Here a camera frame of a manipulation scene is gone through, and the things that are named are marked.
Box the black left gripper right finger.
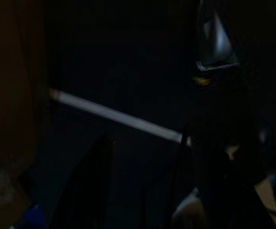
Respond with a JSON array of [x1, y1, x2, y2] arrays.
[[187, 135, 275, 229]]

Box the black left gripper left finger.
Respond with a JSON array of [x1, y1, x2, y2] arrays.
[[56, 135, 116, 229]]

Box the blue object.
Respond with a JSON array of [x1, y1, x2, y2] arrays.
[[18, 204, 47, 229]]

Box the brown wooden furniture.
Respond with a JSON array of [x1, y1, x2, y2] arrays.
[[0, 0, 47, 172]]

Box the shiny black plastic bag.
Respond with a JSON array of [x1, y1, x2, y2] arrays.
[[194, 0, 240, 73]]

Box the white light strip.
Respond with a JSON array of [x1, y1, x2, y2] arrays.
[[49, 87, 184, 144]]

